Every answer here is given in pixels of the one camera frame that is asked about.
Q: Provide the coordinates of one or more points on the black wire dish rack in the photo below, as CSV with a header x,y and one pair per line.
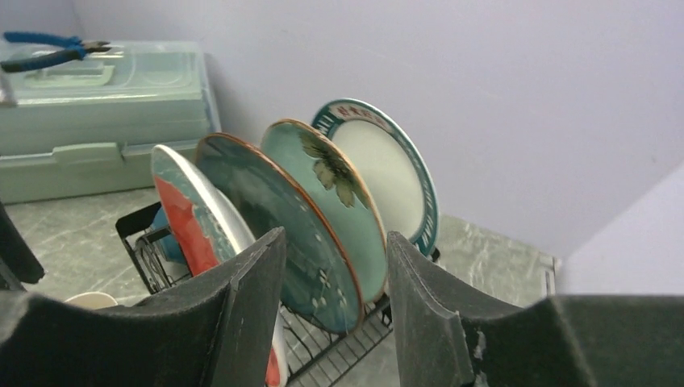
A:
x,y
314,356

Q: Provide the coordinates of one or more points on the large pink mug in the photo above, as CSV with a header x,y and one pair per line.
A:
x,y
92,300

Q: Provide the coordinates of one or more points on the blue handled pliers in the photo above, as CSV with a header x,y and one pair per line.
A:
x,y
68,48

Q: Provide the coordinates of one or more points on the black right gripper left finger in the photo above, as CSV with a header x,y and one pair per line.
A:
x,y
164,340

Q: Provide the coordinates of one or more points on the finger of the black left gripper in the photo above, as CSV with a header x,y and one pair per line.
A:
x,y
18,263

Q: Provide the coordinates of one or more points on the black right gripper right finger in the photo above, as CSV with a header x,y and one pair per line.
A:
x,y
449,333

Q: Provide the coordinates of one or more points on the dark blue tan bowl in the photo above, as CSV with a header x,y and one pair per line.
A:
x,y
170,249

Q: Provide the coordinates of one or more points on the clear plastic storage box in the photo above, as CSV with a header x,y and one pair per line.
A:
x,y
88,126

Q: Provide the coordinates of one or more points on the green rimmed white plate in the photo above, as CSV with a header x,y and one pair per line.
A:
x,y
391,165

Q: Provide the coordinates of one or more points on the mint green flower plate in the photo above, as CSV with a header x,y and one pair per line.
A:
x,y
340,192

